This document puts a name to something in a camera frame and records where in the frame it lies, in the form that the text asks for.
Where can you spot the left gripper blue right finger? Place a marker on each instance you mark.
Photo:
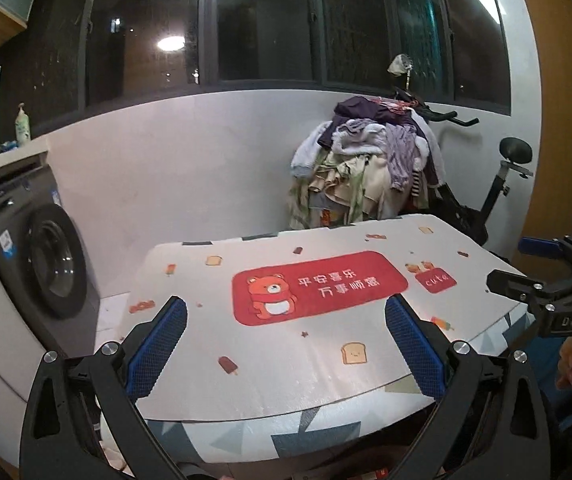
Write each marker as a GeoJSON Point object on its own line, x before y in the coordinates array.
{"type": "Point", "coordinates": [489, 420]}

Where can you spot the white cartoon print mat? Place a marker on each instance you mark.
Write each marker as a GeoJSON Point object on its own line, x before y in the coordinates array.
{"type": "Point", "coordinates": [300, 274]}

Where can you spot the black exercise bike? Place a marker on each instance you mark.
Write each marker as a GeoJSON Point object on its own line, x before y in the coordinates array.
{"type": "Point", "coordinates": [469, 134]}

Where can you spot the dark window frame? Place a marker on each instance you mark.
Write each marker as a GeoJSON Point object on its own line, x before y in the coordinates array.
{"type": "Point", "coordinates": [79, 58]}

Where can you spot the white countertop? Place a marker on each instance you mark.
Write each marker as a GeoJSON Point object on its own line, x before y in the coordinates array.
{"type": "Point", "coordinates": [33, 148]}

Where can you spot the green soap bottle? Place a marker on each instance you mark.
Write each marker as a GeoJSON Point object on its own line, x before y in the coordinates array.
{"type": "Point", "coordinates": [22, 126]}

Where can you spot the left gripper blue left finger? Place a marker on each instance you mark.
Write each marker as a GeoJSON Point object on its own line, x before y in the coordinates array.
{"type": "Point", "coordinates": [58, 439]}

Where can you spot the pile of clothes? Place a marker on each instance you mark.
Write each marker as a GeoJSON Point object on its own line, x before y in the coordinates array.
{"type": "Point", "coordinates": [375, 159]}

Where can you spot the grey front-load washing machine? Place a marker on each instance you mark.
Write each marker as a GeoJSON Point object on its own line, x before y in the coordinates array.
{"type": "Point", "coordinates": [43, 263]}

